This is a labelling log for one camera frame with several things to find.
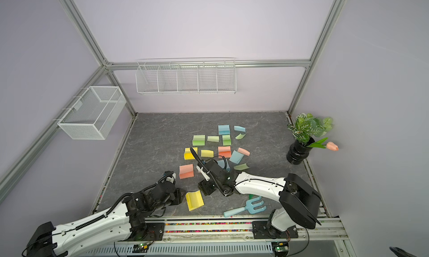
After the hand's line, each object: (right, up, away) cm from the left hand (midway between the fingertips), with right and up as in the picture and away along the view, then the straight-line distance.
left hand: (183, 194), depth 79 cm
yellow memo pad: (+5, -4, +3) cm, 7 cm away
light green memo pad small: (+22, +24, +24) cm, 41 cm away
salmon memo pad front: (+20, +18, +20) cm, 34 cm away
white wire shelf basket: (-3, +63, +20) cm, 66 cm away
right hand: (+9, +5, +2) cm, 10 cm away
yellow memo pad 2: (-2, +16, +19) cm, 25 cm away
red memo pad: (-1, +9, +11) cm, 14 cm away
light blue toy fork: (+32, -6, +1) cm, 33 cm away
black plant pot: (+59, +19, +9) cm, 63 cm away
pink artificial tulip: (+65, +24, -9) cm, 70 cm away
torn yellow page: (+10, +17, +19) cm, 27 cm away
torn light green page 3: (+30, +10, +15) cm, 35 cm away
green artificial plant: (+59, +33, -1) cm, 67 cm away
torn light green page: (+13, +25, +27) cm, 39 cm away
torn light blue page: (+29, +32, +32) cm, 54 cm away
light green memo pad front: (+4, +24, +26) cm, 36 cm away
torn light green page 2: (+30, +27, +29) cm, 49 cm away
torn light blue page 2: (+27, +15, +18) cm, 36 cm away
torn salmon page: (+32, +18, +20) cm, 42 cm away
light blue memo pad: (+20, +31, +30) cm, 48 cm away
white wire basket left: (-46, +39, +3) cm, 60 cm away
